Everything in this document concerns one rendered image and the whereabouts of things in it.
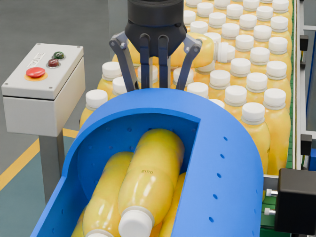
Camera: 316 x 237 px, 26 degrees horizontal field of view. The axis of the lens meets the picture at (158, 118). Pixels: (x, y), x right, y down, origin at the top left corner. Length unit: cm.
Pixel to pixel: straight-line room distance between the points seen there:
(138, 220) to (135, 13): 27
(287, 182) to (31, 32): 338
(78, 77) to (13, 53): 274
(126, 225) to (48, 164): 63
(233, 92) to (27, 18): 348
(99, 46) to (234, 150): 330
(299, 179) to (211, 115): 32
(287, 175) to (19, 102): 50
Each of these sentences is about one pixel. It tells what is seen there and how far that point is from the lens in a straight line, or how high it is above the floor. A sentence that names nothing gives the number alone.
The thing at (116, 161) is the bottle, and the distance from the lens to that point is 97.
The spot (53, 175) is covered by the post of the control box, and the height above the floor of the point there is 86.
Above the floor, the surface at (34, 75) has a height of 111.
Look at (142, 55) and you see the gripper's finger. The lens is 94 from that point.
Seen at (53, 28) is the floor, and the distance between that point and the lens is 444.
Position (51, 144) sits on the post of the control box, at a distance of 140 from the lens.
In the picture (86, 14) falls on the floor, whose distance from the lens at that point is 464.
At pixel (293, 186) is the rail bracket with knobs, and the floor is 100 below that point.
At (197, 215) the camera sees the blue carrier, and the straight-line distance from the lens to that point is 74.
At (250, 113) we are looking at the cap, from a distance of 118.
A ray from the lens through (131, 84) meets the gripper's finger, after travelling 97.
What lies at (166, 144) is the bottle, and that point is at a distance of 93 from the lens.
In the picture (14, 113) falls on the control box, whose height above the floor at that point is 104.
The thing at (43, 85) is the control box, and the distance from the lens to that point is 126.
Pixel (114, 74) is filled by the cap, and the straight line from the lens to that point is 133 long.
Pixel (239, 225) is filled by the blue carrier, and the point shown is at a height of 117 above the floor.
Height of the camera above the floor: 167
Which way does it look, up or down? 30 degrees down
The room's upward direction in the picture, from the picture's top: straight up
